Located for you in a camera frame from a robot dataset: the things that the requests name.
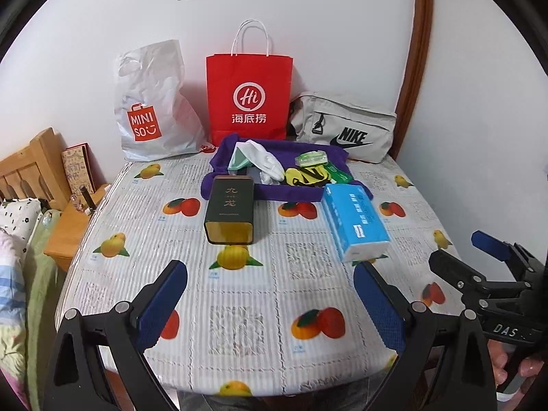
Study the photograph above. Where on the wooden bed headboard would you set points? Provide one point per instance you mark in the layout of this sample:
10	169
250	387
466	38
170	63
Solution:
36	171

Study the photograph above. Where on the patterned brown book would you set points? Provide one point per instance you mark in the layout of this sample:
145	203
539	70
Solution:
77	168

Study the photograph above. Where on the white Miniso plastic bag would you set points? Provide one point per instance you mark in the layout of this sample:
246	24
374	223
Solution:
155	120

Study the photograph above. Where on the person's right hand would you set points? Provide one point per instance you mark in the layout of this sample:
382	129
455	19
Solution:
529	368

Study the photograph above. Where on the dark green tea tin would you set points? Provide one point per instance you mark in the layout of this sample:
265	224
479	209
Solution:
229	214

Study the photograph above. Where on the brown wooden door frame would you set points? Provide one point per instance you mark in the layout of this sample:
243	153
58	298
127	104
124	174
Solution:
414	71

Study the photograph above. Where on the red Hi paper bag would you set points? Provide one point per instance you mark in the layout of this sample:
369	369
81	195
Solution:
248	94

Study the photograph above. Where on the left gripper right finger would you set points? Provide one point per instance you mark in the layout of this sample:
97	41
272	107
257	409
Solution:
387	307

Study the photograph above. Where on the blue tissue pack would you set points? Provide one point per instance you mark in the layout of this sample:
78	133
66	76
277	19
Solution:
358	232

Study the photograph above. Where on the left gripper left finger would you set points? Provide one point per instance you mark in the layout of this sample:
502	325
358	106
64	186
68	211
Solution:
154	304

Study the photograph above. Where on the fruit print tablecloth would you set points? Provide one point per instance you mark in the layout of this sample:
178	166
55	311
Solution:
280	316

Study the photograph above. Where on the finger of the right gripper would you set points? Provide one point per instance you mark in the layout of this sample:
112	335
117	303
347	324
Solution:
467	280
516	258

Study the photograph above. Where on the small black stand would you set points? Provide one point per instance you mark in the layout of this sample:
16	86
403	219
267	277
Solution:
91	205

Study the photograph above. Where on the dotted white pillow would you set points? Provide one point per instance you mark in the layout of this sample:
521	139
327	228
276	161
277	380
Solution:
19	218

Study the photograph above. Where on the striped pastel bedding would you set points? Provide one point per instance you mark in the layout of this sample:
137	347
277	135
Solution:
30	289

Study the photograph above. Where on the green wet wipe sachet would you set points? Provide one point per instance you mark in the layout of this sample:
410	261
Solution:
338	176

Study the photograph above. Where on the yellow mesh pouch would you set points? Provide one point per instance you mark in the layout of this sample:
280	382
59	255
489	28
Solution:
312	176

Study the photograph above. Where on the grey Nike pouch bag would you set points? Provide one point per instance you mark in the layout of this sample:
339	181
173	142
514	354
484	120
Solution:
364	132

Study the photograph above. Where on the wooden nightstand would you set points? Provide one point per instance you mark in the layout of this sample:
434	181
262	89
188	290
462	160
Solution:
66	237

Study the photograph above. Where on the green pocket tissue pack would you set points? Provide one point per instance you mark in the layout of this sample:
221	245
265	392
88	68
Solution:
311	158

